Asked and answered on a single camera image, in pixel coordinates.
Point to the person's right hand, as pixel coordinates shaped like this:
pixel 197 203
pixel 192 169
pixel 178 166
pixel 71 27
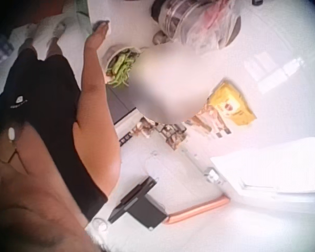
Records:
pixel 97 38

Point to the person's right fingers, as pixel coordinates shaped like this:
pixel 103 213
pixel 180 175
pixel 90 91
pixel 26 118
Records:
pixel 103 28

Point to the bowl of green beans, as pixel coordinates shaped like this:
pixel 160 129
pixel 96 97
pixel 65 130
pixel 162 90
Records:
pixel 120 67

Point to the brown round vegetable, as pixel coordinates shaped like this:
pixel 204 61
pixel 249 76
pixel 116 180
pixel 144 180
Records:
pixel 160 36

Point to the person's legs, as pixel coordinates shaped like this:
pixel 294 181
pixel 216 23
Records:
pixel 46 39

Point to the grey cabinet front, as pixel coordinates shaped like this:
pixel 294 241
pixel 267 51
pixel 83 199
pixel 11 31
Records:
pixel 119 105

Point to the clear plastic bag with food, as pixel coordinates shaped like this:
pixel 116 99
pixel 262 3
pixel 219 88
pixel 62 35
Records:
pixel 199 23

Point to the printed paper flyer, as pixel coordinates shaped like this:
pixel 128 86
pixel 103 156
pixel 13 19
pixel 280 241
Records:
pixel 173 132

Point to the yellow packet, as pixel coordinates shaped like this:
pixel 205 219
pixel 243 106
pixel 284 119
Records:
pixel 233 103

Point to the small dark object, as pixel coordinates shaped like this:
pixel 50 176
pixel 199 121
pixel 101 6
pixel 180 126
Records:
pixel 257 2

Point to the black box device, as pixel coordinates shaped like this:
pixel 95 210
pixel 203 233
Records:
pixel 144 210

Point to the orange tube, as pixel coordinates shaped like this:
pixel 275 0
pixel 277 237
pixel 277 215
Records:
pixel 197 210

